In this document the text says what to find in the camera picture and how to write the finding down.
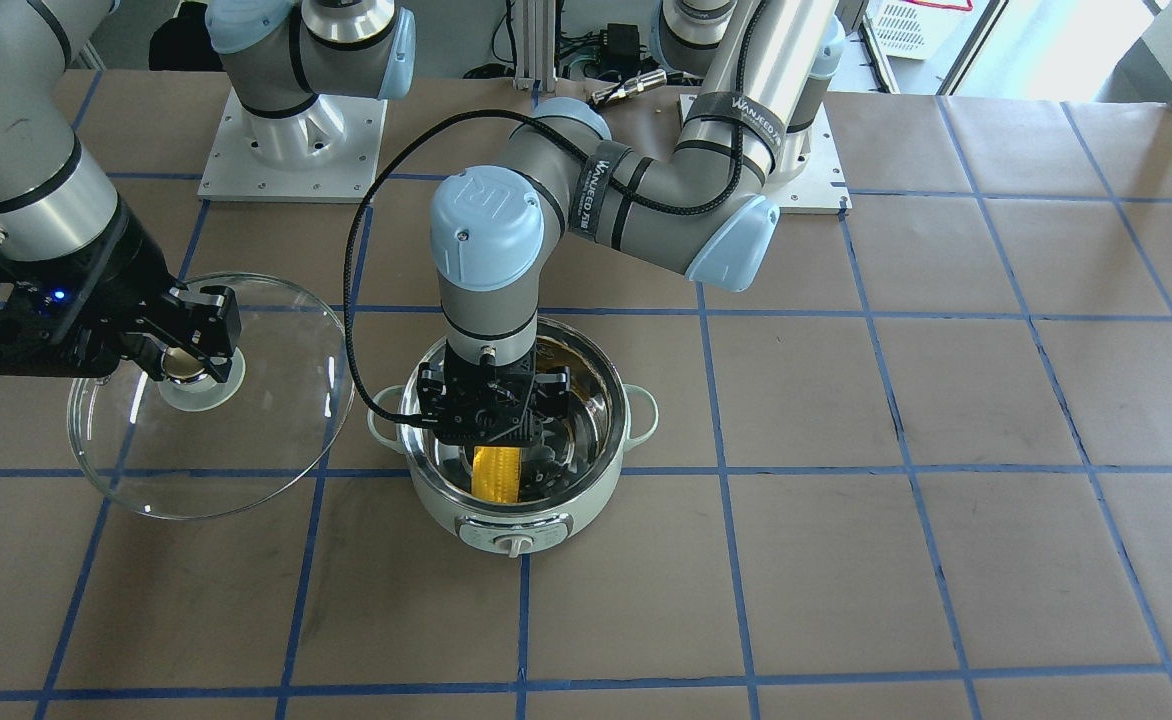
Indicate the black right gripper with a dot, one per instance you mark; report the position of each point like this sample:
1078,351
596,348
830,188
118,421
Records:
129,272

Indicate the black power adapter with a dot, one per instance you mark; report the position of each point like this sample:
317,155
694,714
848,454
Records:
621,48

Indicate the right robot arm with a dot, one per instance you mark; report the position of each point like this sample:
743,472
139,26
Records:
279,56

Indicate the white electric cooking pot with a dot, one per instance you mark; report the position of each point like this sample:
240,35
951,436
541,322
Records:
566,481

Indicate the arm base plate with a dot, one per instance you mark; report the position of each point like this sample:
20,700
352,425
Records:
328,153
800,173

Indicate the glass pot lid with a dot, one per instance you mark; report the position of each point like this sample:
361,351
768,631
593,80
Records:
190,447

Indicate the yellow corn cob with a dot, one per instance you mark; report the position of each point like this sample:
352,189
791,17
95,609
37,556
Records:
496,473

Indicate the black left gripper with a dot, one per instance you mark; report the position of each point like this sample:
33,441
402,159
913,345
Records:
557,387

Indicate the white perforated box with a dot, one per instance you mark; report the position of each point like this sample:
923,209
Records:
917,29

